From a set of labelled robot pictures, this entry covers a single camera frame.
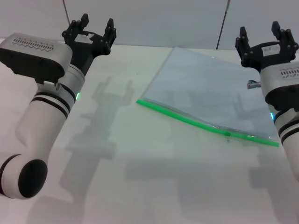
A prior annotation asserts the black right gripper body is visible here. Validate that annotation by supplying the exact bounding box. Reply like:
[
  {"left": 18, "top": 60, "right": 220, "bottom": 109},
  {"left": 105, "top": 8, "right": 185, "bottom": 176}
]
[{"left": 242, "top": 41, "right": 292, "bottom": 71}]

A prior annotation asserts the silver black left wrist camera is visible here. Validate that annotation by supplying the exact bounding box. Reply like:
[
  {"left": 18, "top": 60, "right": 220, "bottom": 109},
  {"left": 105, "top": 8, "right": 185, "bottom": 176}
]
[{"left": 0, "top": 32, "right": 73, "bottom": 82}]

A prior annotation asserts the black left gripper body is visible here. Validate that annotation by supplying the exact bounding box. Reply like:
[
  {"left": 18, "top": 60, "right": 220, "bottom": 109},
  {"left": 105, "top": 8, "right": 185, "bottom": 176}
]
[{"left": 69, "top": 29, "right": 111, "bottom": 76}]

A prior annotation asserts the silver camera cable connector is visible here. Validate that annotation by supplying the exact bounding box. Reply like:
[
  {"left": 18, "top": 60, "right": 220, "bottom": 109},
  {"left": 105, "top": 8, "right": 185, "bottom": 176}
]
[{"left": 247, "top": 79, "right": 261, "bottom": 90}]

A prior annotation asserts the transparent green-zip document bag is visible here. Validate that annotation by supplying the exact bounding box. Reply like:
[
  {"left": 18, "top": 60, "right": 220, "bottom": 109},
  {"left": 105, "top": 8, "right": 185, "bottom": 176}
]
[{"left": 136, "top": 46, "right": 280, "bottom": 148}]

